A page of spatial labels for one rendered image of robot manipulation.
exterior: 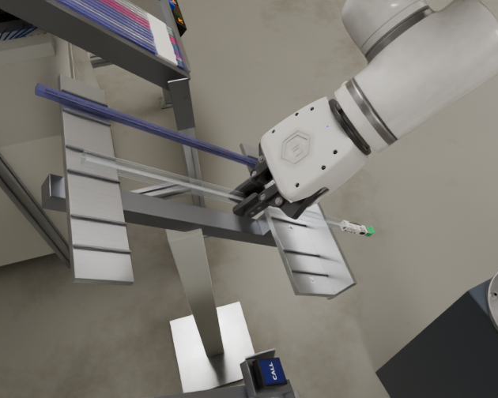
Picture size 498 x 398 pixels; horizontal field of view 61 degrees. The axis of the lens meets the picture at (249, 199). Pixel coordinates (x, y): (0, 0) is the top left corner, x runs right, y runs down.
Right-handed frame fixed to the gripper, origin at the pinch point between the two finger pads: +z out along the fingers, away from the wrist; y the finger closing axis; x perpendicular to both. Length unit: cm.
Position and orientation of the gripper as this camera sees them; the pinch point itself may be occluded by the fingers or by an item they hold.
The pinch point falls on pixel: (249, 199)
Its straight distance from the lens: 53.8
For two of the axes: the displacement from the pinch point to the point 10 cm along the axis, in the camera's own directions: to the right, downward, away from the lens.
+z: -7.5, 5.3, 4.0
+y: 2.9, 8.0, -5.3
